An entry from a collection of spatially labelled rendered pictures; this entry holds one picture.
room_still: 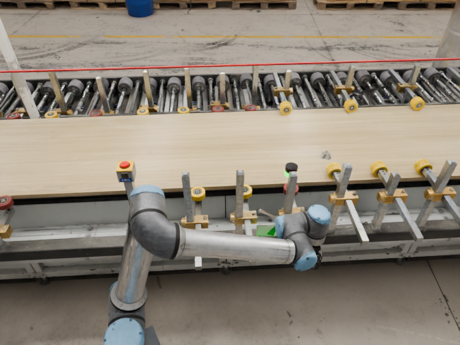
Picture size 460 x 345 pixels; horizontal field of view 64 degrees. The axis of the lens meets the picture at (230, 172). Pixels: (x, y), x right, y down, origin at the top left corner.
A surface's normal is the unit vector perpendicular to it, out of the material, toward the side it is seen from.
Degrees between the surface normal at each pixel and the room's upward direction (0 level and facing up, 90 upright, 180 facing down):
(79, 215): 90
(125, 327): 5
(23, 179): 0
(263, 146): 0
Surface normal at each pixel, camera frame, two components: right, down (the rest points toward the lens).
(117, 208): 0.07, 0.66
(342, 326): 0.00, -0.75
